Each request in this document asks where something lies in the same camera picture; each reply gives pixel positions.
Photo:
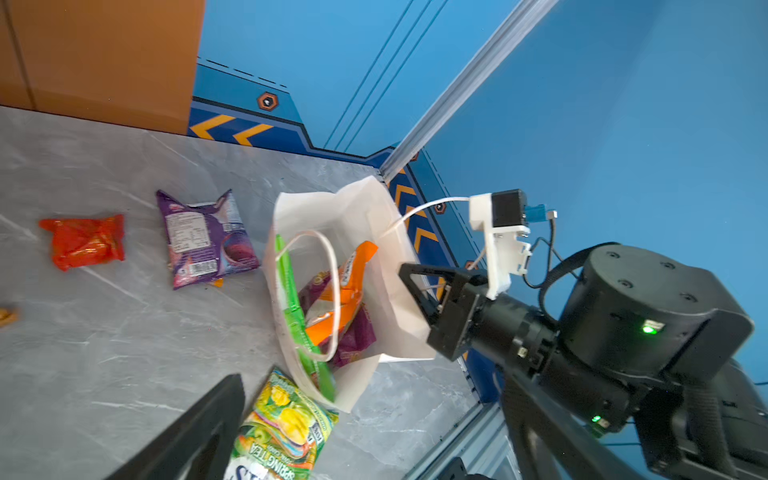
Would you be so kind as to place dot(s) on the red candy wrapper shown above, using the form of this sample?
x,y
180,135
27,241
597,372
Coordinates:
x,y
81,242

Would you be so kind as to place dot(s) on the white paper gift bag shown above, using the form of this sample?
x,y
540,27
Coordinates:
x,y
361,211

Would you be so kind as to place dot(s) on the aluminium frame rail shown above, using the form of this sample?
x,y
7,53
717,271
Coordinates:
x,y
480,440

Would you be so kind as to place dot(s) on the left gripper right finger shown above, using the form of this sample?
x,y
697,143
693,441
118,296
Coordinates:
x,y
544,436

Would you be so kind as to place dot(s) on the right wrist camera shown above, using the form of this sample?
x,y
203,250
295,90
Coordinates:
x,y
503,219

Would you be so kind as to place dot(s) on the orange Fox's candy bag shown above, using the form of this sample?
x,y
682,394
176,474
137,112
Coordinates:
x,y
351,281

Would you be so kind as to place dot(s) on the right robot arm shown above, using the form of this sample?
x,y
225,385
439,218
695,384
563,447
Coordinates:
x,y
642,339

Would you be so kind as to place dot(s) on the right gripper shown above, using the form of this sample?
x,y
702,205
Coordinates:
x,y
448,298

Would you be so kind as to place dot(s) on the orange candy wrapper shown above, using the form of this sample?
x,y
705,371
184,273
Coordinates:
x,y
8,317

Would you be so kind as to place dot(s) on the right aluminium corner post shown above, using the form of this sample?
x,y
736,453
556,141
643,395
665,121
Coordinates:
x,y
510,33

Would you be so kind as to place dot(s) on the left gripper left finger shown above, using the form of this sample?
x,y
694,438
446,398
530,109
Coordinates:
x,y
198,445

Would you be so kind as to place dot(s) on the green chips bag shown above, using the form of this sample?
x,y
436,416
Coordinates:
x,y
312,360

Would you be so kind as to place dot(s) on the magenta raisin snack pouch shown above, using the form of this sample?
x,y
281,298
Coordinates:
x,y
357,336

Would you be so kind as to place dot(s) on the purple snack packet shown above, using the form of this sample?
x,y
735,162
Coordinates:
x,y
206,241

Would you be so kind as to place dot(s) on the green Fox's candy bag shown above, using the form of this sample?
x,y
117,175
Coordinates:
x,y
282,436

